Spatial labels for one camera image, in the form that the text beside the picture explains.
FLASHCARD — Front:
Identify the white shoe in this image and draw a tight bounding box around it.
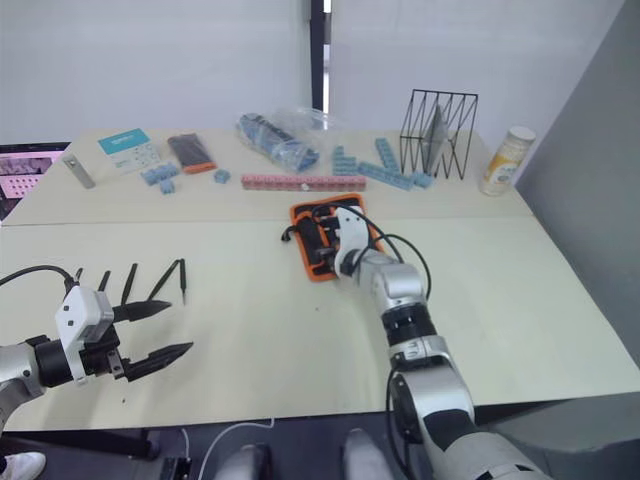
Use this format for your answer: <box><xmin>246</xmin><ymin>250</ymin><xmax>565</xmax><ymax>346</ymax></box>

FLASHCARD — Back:
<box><xmin>0</xmin><ymin>451</ymin><xmax>47</xmax><ymax>480</ymax></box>

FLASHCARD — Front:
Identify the long pink block strip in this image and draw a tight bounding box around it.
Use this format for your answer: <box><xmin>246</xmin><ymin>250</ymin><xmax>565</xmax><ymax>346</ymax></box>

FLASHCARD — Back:
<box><xmin>240</xmin><ymin>173</ymin><xmax>368</xmax><ymax>193</ymax></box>

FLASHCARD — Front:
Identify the silver metal bar tool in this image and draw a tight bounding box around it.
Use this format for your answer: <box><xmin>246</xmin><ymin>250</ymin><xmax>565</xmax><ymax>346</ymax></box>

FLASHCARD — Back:
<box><xmin>61</xmin><ymin>153</ymin><xmax>97</xmax><ymax>190</ymax></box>

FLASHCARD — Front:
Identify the grey rounded shape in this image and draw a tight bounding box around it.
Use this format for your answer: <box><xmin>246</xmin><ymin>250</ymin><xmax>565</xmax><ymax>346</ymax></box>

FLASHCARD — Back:
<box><xmin>218</xmin><ymin>443</ymin><xmax>275</xmax><ymax>480</ymax></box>
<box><xmin>341</xmin><ymin>428</ymin><xmax>397</xmax><ymax>480</ymax></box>

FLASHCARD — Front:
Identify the row of blue blocks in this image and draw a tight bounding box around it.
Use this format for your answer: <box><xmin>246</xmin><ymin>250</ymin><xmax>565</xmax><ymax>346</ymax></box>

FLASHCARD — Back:
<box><xmin>139</xmin><ymin>161</ymin><xmax>180</xmax><ymax>188</ymax></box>

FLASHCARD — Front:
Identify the black case with orange edge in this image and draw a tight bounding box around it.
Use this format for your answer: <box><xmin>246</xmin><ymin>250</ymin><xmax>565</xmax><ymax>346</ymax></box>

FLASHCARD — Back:
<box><xmin>166</xmin><ymin>133</ymin><xmax>218</xmax><ymax>175</ymax></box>

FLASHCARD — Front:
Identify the black elbow cable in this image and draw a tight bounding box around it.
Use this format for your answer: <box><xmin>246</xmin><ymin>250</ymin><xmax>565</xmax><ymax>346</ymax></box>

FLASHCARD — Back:
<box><xmin>384</xmin><ymin>368</ymin><xmax>427</xmax><ymax>479</ymax></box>

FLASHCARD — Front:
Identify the dark window frame post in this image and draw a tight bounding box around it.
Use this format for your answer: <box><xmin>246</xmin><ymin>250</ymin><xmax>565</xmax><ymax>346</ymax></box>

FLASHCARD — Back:
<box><xmin>309</xmin><ymin>0</ymin><xmax>334</xmax><ymax>114</ymax></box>

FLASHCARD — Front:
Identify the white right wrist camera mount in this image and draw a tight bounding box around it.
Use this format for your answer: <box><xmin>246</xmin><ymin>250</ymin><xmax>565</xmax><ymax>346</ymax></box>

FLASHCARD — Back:
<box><xmin>333</xmin><ymin>205</ymin><xmax>372</xmax><ymax>279</ymax></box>

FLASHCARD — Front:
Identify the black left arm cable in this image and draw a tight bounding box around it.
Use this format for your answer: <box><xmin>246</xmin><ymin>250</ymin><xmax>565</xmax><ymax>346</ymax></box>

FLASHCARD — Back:
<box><xmin>0</xmin><ymin>264</ymin><xmax>77</xmax><ymax>292</ymax></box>

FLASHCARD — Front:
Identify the teal and white card box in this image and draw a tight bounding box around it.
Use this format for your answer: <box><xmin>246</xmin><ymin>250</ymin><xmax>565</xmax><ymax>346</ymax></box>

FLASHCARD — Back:
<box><xmin>96</xmin><ymin>127</ymin><xmax>162</xmax><ymax>177</ymax></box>

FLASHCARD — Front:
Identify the white cable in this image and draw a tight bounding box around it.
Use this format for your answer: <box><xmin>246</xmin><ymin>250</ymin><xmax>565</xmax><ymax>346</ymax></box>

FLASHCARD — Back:
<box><xmin>179</xmin><ymin>418</ymin><xmax>277</xmax><ymax>480</ymax></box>

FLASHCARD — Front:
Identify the clear bag of blue blocks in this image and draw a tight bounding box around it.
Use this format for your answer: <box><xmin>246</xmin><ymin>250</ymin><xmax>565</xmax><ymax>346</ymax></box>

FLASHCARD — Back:
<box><xmin>234</xmin><ymin>106</ymin><xmax>342</xmax><ymax>174</ymax></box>

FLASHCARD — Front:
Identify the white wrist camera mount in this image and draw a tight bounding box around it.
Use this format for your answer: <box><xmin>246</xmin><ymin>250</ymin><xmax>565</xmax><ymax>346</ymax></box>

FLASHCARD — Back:
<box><xmin>54</xmin><ymin>285</ymin><xmax>115</xmax><ymax>386</ymax></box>
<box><xmin>333</xmin><ymin>205</ymin><xmax>372</xmax><ymax>279</ymax></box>

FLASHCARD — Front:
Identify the black table frame bar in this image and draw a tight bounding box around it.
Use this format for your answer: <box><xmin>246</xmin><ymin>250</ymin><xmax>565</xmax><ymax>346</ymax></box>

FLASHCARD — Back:
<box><xmin>0</xmin><ymin>427</ymin><xmax>162</xmax><ymax>462</ymax></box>

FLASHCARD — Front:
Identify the computer monitor with pink image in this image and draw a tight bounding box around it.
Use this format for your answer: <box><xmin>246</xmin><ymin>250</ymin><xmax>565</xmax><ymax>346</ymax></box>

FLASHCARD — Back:
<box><xmin>0</xmin><ymin>141</ymin><xmax>72</xmax><ymax>224</ymax></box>

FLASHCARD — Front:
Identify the white bottle with yellow label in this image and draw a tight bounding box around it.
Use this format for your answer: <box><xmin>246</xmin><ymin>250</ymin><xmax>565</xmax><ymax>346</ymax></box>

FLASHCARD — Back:
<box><xmin>477</xmin><ymin>125</ymin><xmax>538</xmax><ymax>198</ymax></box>

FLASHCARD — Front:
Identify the short blue block strip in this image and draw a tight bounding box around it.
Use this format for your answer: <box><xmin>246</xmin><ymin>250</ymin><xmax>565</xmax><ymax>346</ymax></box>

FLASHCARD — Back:
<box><xmin>331</xmin><ymin>145</ymin><xmax>358</xmax><ymax>177</ymax></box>

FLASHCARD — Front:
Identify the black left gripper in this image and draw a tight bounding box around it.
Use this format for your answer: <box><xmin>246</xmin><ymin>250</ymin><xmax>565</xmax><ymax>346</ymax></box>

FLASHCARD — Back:
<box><xmin>78</xmin><ymin>300</ymin><xmax>195</xmax><ymax>384</ymax></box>

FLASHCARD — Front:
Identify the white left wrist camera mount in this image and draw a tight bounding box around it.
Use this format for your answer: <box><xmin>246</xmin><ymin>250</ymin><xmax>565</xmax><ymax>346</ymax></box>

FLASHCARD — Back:
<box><xmin>54</xmin><ymin>285</ymin><xmax>115</xmax><ymax>386</ymax></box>

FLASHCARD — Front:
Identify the black wire file rack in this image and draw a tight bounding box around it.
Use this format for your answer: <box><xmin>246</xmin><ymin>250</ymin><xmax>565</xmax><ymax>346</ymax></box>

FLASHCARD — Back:
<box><xmin>398</xmin><ymin>89</ymin><xmax>480</xmax><ymax>182</ymax></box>

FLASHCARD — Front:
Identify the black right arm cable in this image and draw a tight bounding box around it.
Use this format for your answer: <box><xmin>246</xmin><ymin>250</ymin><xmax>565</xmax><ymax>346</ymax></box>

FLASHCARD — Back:
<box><xmin>343</xmin><ymin>204</ymin><xmax>432</xmax><ymax>302</ymax></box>

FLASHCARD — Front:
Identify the black orange-edged tool roll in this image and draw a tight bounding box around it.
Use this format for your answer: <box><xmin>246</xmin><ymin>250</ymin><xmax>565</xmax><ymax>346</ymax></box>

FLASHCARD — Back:
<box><xmin>280</xmin><ymin>192</ymin><xmax>387</xmax><ymax>283</ymax></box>

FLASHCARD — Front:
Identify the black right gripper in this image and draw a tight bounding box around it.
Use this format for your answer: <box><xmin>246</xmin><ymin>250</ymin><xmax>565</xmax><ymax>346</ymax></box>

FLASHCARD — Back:
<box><xmin>297</xmin><ymin>208</ymin><xmax>345</xmax><ymax>266</ymax></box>

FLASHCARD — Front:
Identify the long blue block strip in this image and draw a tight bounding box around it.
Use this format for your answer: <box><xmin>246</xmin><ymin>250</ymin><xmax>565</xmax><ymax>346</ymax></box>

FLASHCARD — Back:
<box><xmin>356</xmin><ymin>160</ymin><xmax>417</xmax><ymax>192</ymax></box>

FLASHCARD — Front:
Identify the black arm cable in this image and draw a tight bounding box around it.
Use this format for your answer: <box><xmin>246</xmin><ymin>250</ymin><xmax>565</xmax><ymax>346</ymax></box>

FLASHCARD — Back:
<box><xmin>0</xmin><ymin>264</ymin><xmax>77</xmax><ymax>292</ymax></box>
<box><xmin>343</xmin><ymin>204</ymin><xmax>432</xmax><ymax>302</ymax></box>

